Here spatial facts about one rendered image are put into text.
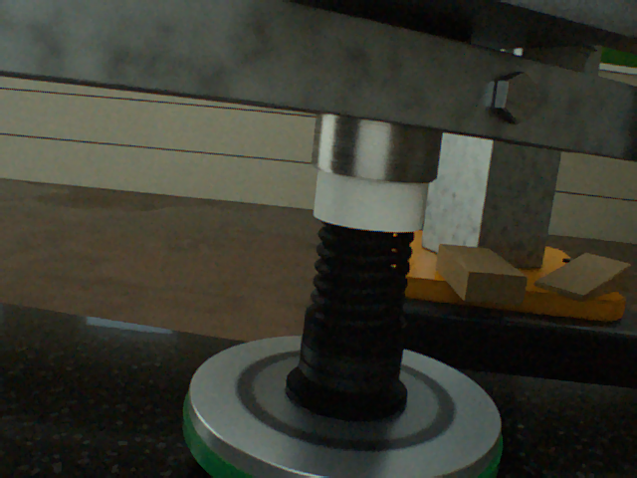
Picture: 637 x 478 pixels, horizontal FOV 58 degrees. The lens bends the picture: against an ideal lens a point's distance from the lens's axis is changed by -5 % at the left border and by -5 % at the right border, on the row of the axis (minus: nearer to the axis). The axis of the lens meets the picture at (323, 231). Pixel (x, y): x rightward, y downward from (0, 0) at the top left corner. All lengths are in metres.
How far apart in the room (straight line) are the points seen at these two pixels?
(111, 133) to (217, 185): 1.29
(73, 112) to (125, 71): 6.75
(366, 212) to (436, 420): 0.15
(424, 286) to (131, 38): 0.87
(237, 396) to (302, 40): 0.23
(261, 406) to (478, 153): 0.89
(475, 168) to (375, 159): 0.87
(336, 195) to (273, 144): 6.18
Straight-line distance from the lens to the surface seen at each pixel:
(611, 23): 0.35
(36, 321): 0.69
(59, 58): 0.27
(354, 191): 0.35
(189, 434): 0.39
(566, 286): 1.15
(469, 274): 0.97
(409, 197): 0.36
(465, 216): 1.22
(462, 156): 1.24
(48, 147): 7.16
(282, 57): 0.29
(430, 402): 0.43
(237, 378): 0.43
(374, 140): 0.35
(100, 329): 0.67
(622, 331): 1.14
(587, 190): 7.25
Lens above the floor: 1.05
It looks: 11 degrees down
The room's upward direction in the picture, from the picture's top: 6 degrees clockwise
